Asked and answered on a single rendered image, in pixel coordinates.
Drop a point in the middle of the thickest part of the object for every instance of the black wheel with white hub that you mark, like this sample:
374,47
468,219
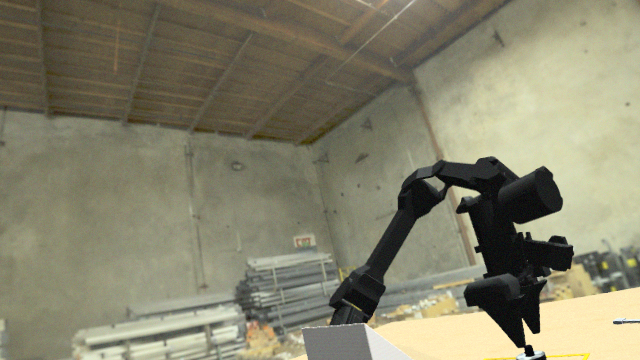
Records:
539,355

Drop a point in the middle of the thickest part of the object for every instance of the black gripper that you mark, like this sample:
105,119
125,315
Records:
506,293

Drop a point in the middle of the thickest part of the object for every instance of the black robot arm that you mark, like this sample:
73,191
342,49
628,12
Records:
505,199

